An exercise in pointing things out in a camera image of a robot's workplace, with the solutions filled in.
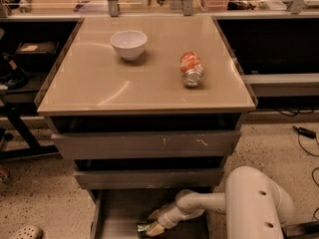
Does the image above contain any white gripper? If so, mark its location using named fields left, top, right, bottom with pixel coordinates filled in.
left=147, top=204, right=181, bottom=237

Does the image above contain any green soda can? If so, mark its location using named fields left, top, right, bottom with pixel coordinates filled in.
left=137, top=221, right=157, bottom=238

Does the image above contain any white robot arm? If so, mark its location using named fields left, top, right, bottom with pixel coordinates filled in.
left=146, top=166, right=294, bottom=239

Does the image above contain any grey bottom drawer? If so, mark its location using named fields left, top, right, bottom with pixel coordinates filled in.
left=90, top=188, right=212, bottom=239

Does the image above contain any grey drawer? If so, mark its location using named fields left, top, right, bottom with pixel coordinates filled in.
left=90, top=188, right=212, bottom=239
left=74, top=168, right=224, bottom=189
left=52, top=130, right=241, bottom=159

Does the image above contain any grey middle drawer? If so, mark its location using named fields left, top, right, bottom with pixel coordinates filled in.
left=74, top=168, right=224, bottom=189

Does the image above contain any grey top drawer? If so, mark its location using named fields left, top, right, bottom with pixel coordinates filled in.
left=52, top=130, right=241, bottom=159

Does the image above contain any grey drawer cabinet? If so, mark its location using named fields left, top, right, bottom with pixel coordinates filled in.
left=34, top=14, right=259, bottom=239

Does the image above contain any orange soda can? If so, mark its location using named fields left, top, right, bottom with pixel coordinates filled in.
left=180, top=52, right=204, bottom=88

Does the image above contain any white perforated clog shoe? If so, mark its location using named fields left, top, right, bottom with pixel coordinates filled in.
left=9, top=225, right=43, bottom=239

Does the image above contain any white bowl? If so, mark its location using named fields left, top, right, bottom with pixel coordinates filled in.
left=111, top=30, right=148, bottom=61

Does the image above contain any black bag on shelf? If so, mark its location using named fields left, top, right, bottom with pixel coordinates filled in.
left=15, top=41, right=59, bottom=72

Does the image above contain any black table leg frame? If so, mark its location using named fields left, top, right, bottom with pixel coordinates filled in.
left=0, top=100, right=59, bottom=160

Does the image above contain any black power adapter with cable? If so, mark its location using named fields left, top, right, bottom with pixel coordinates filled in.
left=292, top=125, right=319, bottom=157

